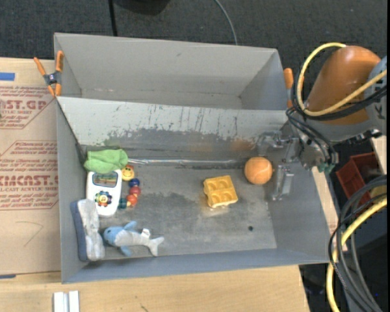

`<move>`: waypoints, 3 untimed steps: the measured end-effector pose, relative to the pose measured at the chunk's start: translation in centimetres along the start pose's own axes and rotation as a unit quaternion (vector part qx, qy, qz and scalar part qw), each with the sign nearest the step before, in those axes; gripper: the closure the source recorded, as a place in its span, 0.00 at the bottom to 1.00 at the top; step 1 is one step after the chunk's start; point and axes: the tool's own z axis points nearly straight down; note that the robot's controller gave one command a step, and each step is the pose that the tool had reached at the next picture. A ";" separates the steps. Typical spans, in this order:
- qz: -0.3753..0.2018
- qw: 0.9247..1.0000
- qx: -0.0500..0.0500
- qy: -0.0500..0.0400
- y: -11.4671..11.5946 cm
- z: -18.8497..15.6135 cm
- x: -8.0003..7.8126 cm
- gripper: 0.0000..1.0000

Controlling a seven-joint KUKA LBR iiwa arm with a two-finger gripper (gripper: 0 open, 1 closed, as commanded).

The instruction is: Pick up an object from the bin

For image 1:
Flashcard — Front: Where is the brown cardboard board, red print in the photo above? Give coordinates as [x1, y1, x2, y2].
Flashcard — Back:
[0, 56, 62, 277]

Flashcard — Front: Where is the yellow toy brick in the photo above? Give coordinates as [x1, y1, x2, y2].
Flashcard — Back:
[202, 174, 239, 209]

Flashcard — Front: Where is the grey metal bin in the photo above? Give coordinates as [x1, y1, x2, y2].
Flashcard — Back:
[53, 32, 332, 285]

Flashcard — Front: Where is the green cloth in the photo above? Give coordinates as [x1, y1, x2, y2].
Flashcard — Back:
[83, 148, 129, 174]

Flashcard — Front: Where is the white toy with bead handle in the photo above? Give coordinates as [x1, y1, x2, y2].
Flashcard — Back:
[85, 164, 142, 219]

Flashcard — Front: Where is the blue plush shark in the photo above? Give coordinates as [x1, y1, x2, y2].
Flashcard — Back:
[103, 220, 166, 258]

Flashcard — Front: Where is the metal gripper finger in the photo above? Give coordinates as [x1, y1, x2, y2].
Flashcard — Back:
[272, 163, 296, 202]
[257, 129, 293, 150]

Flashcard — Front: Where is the orange ball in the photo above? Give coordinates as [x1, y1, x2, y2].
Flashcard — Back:
[244, 156, 274, 186]

